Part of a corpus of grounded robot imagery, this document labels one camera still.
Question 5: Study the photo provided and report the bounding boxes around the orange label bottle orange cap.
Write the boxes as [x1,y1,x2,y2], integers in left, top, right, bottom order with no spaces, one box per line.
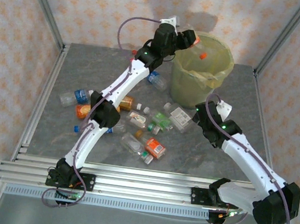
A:
[189,36,210,61]

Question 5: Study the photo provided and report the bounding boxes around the white label square clear bottle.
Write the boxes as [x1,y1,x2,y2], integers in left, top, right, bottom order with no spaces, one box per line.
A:
[160,101,196,135]

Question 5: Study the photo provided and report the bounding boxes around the blue label bottle white cap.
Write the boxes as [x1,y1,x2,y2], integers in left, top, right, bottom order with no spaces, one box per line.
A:
[145,70,169,92]
[57,85,95,111]

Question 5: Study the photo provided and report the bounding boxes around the green lime label bottle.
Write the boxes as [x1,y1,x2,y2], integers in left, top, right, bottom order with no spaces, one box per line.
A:
[141,106,176,131]

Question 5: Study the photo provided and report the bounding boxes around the crane picture clear bottle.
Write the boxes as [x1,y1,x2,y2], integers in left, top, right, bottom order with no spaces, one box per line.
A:
[124,109,163,135]

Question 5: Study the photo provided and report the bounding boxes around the clear bottle green neck band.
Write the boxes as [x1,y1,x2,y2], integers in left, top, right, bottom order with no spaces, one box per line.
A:
[118,131,157,165]

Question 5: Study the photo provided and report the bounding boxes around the orange juice bottle yellow cap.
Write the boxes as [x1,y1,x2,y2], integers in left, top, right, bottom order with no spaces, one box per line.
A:
[73,102,94,122]

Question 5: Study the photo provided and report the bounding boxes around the red gold tea bottle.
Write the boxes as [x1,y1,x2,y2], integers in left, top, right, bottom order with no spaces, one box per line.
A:
[117,94,144,114]

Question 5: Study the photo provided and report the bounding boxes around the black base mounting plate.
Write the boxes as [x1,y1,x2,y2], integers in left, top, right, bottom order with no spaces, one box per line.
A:
[189,186,241,212]
[45,168,97,193]

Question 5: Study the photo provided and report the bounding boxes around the small circuit board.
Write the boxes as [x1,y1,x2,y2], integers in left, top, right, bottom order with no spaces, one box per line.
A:
[217,206,246,221]
[54,189,83,202]

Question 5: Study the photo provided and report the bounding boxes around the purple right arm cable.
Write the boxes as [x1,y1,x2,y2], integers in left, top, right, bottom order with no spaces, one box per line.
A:
[189,93,300,224]

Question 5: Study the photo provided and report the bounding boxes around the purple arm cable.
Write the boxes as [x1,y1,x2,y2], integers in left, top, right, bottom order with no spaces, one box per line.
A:
[40,6,165,219]
[189,93,300,224]

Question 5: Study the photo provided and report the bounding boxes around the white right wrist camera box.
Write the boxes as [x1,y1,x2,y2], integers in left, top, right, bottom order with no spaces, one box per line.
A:
[214,98,234,122]

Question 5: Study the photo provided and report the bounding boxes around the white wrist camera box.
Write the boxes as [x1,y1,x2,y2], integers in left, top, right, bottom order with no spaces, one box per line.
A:
[159,13,182,30]
[214,98,234,122]

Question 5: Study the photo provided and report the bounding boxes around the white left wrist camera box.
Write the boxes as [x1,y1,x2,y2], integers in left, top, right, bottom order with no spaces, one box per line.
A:
[159,13,182,30]

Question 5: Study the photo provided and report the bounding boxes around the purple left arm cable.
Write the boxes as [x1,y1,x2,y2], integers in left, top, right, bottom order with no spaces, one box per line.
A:
[40,6,165,219]

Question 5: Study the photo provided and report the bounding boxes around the aluminium side rail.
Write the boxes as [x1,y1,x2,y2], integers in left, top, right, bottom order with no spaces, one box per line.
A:
[237,67,295,196]
[12,39,71,166]

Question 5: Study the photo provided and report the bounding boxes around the aluminium front rail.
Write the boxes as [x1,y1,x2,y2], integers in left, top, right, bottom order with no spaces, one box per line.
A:
[0,150,295,221]

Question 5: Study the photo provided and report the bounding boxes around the aluminium frame post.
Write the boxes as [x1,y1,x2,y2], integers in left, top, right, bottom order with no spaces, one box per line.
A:
[12,0,73,51]
[253,0,300,83]

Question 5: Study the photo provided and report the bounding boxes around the grey slotted cable duct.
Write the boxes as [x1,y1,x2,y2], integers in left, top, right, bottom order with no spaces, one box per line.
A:
[3,182,211,222]

